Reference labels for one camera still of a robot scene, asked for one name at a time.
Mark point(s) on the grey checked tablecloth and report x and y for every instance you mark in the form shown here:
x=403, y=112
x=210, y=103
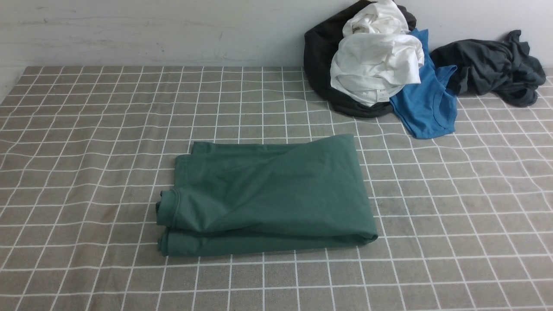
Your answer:
x=464, y=220

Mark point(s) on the blue garment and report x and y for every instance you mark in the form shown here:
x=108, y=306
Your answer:
x=427, y=109

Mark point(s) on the green long-sleeve top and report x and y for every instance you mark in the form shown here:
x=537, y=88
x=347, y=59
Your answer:
x=253, y=198

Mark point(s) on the black garment under white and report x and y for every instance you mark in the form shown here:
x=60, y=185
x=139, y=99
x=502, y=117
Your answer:
x=321, y=43

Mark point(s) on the dark grey crumpled garment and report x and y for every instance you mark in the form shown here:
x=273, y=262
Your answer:
x=505, y=68

